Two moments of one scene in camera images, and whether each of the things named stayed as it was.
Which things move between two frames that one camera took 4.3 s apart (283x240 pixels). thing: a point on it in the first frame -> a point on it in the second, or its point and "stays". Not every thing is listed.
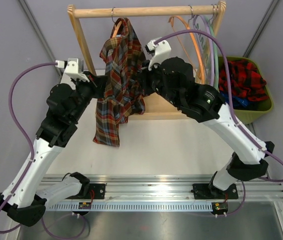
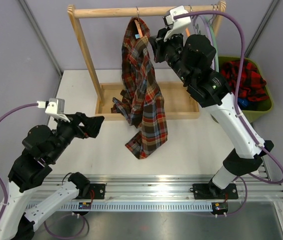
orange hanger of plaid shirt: (116, 28) -> (137, 22)
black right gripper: (146, 76) -> (159, 45)
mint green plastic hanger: (216, 62) stays
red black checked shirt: (246, 81) stays
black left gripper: (97, 83) -> (92, 124)
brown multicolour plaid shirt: (124, 96) -> (141, 101)
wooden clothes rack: (159, 106) stays
